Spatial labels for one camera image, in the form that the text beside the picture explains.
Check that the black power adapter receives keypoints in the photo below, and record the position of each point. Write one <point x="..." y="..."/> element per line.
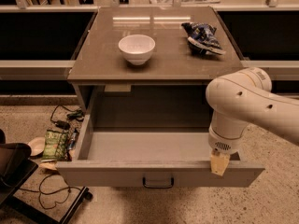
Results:
<point x="71" y="115"/>

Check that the yellow snack packet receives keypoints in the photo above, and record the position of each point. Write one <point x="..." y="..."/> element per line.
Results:
<point x="51" y="165"/>

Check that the grey top drawer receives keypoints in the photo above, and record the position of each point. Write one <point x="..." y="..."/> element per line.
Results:
<point x="154" y="138"/>

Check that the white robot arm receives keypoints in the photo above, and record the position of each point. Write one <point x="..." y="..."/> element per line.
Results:
<point x="244" y="98"/>

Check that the grey drawer cabinet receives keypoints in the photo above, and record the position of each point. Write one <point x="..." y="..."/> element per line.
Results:
<point x="101" y="67"/>

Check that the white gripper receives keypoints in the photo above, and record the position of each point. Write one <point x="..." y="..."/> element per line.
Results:
<point x="222" y="143"/>

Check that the white ceramic bowl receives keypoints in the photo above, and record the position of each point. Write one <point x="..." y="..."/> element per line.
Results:
<point x="136" y="49"/>

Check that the pile of snack packets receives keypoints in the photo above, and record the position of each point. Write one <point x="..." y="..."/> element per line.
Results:
<point x="71" y="145"/>

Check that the white plate on floor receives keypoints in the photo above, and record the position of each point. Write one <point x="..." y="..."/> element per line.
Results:
<point x="37" y="146"/>

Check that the blue chip bag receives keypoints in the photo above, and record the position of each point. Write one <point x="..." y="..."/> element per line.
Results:
<point x="201" y="38"/>

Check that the black chair base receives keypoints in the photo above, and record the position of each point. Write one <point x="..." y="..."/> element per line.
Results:
<point x="16" y="168"/>

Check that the green chip bag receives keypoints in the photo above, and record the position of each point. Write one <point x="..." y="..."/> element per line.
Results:
<point x="55" y="146"/>

